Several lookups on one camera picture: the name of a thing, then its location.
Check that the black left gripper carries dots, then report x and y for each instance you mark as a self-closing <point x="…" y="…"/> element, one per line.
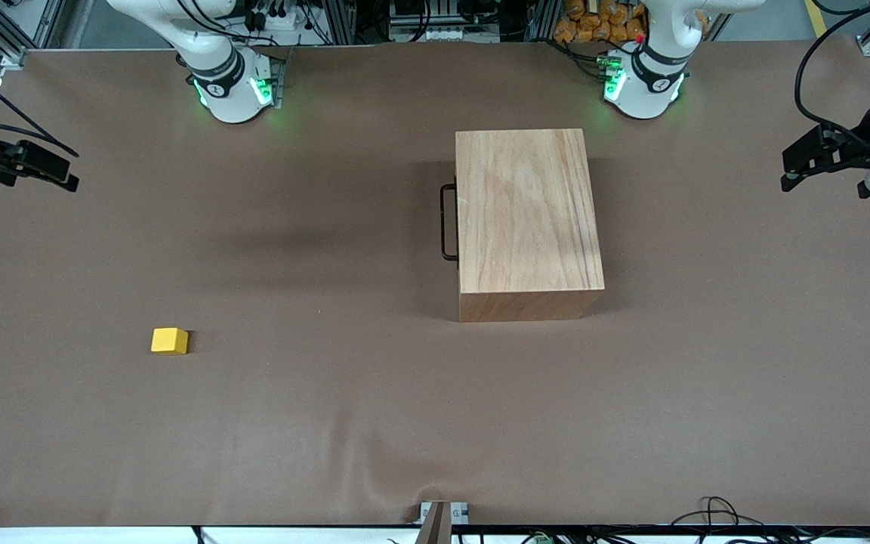
<point x="860" y="143"/>

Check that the yellow block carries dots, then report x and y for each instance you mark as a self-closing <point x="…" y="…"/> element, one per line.
<point x="169" y="341"/>

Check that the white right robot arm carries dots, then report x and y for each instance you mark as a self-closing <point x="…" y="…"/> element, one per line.
<point x="231" y="98"/>

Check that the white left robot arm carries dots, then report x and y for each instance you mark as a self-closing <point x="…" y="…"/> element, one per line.
<point x="646" y="94"/>

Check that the light wooden drawer cabinet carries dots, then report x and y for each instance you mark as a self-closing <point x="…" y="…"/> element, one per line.
<point x="529" y="219"/>

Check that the orange packaged goods pile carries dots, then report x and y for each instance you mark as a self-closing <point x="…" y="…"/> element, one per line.
<point x="601" y="23"/>

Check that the white power strip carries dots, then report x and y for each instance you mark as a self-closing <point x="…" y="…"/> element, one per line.
<point x="280" y="20"/>

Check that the brown table cover mat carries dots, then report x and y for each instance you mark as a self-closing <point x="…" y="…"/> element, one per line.
<point x="329" y="415"/>

